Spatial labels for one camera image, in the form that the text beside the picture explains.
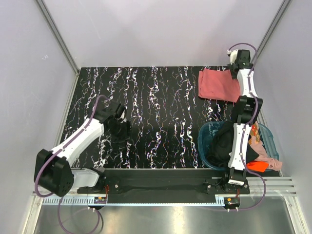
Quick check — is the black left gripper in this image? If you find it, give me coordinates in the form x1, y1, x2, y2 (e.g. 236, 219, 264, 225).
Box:
108, 120, 135, 148

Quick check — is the salmon pink t-shirt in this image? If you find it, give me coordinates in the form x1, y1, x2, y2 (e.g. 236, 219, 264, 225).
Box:
198, 68, 240, 103

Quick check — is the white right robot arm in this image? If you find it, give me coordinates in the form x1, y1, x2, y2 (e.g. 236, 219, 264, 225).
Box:
221, 49, 263, 193

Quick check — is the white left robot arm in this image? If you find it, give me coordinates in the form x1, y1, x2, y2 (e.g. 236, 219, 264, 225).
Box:
34, 103, 131, 197

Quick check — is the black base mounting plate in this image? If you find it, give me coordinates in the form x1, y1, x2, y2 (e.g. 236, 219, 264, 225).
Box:
78, 169, 249, 194

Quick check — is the patterned red yellow garment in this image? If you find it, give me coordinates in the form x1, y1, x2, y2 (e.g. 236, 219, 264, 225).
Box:
248, 121, 261, 145

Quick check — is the teal plastic laundry basket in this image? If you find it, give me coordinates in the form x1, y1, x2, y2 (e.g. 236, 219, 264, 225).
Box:
198, 121, 282, 172

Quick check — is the black t-shirt in basket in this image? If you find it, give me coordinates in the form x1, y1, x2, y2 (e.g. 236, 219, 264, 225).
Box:
206, 121, 260, 168

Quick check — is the orange garment in basket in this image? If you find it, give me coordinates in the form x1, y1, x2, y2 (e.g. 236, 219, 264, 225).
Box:
246, 161, 269, 173

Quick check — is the pale pink garment in basket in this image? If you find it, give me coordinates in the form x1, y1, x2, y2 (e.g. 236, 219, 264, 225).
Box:
250, 141, 282, 171

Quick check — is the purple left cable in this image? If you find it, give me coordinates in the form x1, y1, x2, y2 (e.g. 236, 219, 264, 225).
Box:
34, 95, 109, 234

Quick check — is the aluminium frame rail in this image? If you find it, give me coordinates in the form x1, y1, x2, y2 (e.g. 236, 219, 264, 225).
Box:
31, 177, 298, 197

